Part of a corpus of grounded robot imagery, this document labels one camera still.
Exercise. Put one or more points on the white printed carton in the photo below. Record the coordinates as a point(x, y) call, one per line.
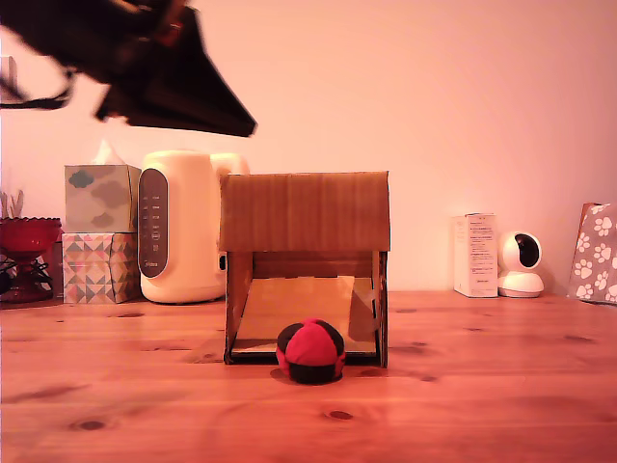
point(477, 255)

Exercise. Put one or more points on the white tissue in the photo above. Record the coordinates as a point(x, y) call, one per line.
point(106, 154)

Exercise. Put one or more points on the grey paw print bag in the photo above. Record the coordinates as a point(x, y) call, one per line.
point(595, 251)

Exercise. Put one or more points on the red glass pedestal bowl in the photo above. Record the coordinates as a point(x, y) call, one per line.
point(26, 236)

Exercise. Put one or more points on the red and black footbag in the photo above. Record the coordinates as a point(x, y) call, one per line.
point(308, 347)

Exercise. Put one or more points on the white electric kettle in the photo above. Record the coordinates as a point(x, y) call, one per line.
point(188, 226)

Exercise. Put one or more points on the cardboard dice tower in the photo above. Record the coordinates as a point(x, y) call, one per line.
point(303, 212)

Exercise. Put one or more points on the small white round camera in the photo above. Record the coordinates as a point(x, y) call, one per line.
point(520, 284)

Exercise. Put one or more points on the dried plant stems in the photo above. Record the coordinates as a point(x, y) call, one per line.
point(12, 205)

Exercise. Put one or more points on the cloud print tissue box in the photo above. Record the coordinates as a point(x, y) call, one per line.
point(96, 198)

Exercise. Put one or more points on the geometric print tissue box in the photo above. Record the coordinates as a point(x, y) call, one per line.
point(96, 267)

